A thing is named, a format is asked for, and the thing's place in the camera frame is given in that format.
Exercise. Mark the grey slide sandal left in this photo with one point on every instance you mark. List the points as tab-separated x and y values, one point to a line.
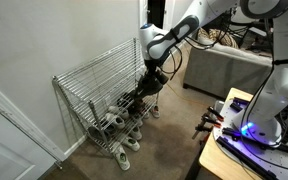
108	128

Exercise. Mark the white sneaker on shelf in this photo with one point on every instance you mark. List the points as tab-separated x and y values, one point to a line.
122	112
115	120

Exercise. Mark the grey slide sandal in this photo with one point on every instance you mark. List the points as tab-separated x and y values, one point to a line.
97	134
108	128

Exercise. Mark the grey sofa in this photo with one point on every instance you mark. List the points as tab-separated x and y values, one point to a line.
216	70

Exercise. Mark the black aluminium rail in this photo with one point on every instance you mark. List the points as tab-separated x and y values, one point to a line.
266	174

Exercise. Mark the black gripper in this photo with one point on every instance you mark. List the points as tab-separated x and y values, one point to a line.
153	70

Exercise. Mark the dark brown shoes on shelf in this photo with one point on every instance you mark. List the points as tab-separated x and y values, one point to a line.
138	106

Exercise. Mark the grey slide sandal right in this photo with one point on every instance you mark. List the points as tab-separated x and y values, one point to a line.
97	134

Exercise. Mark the small dark shoes on shelf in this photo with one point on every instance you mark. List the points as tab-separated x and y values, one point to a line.
124	100

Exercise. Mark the round grey robot base plate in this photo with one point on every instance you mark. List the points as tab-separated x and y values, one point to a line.
272	159

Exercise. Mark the wooden table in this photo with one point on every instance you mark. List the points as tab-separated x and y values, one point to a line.
218	163

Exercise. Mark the chrome wire shoe rack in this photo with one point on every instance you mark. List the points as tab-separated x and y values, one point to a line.
89	89

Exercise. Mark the white sneaker on floor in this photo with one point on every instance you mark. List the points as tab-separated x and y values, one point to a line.
136	133
138	120
155	111
146	115

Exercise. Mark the black sneaker with white logo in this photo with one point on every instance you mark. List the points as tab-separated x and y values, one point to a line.
147	87

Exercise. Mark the black orange clamps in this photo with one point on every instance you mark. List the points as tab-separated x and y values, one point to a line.
212	116

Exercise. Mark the white door at right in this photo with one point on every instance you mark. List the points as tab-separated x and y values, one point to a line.
20	157

